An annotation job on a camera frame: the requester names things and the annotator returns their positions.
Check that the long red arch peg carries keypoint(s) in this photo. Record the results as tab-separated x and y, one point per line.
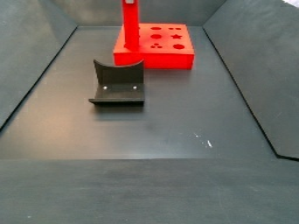
131	23

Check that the red shape sorting block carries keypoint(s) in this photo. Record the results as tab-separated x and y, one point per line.
164	47

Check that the black curved holder bracket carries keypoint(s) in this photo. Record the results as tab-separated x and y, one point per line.
120	84

